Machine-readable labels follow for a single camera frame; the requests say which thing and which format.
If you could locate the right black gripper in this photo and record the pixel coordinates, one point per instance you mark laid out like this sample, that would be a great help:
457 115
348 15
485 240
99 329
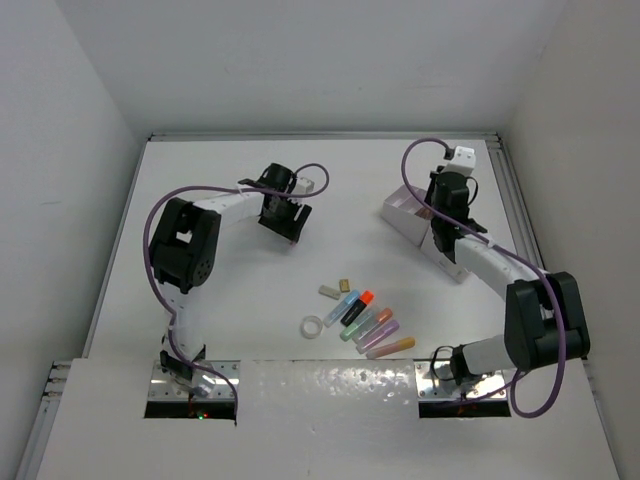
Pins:
431 185

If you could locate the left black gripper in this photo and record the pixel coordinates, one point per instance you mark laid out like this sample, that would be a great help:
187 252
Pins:
290 228

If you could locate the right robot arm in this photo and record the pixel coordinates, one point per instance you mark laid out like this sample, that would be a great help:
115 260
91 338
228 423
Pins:
542 310

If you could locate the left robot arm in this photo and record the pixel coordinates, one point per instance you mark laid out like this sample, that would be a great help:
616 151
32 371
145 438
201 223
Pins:
180 239

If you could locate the white pink compartment organizer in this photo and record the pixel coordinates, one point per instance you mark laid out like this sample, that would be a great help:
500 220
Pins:
406 215

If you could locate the grey eraser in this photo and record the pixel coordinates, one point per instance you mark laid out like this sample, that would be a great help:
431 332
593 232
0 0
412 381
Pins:
329 292

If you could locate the tan eraser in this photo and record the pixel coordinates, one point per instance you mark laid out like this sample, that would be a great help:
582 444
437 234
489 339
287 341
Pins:
344 285

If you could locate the blue highlighter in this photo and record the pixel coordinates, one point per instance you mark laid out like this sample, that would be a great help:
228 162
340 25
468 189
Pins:
343 306

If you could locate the clear tape roll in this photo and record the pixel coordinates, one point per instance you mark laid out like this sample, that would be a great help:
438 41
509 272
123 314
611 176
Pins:
311 327

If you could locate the black orange highlighter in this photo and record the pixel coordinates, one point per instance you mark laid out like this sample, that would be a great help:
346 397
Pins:
357 307

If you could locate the green highlighter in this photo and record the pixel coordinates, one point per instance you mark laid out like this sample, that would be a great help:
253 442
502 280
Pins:
350 331

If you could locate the orange pastel highlighter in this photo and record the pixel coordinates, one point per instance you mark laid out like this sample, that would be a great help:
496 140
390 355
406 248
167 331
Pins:
372 324

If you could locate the purple highlighter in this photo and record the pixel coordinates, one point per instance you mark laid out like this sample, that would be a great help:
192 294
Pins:
375 337

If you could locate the yellow pink highlighter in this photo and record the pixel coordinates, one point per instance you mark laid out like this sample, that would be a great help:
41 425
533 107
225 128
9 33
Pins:
392 348

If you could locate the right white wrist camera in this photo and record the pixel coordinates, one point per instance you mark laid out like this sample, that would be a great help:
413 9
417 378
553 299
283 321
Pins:
463 161

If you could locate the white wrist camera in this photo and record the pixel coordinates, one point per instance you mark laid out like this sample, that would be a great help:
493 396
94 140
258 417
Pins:
463 161
303 186

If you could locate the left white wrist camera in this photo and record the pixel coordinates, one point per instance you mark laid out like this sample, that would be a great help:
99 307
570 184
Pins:
303 186

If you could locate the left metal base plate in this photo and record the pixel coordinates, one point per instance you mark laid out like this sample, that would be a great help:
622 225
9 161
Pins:
214 385

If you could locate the metal base plate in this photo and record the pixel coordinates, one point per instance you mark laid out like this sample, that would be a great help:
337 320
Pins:
434 384
214 385

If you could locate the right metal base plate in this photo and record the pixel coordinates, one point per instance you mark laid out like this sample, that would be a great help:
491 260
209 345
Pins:
434 384

